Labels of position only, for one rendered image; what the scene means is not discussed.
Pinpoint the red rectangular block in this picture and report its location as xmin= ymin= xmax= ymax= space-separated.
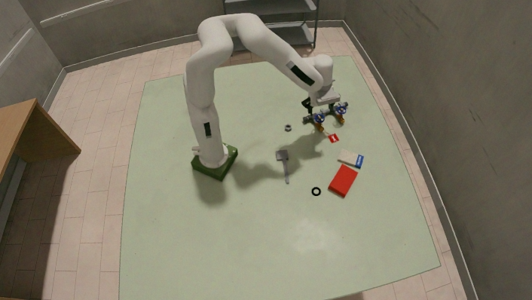
xmin=328 ymin=164 xmax=358 ymax=197

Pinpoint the grey pipe manifold with two blue valves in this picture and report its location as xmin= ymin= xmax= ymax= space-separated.
xmin=303 ymin=102 xmax=348 ymax=132

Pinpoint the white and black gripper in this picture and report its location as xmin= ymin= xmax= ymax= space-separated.
xmin=301 ymin=92 xmax=335 ymax=116

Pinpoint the red tag on chain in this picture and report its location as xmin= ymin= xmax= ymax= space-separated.
xmin=328 ymin=133 xmax=339 ymax=143

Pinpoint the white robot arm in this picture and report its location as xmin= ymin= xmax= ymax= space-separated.
xmin=183 ymin=13 xmax=341 ymax=168

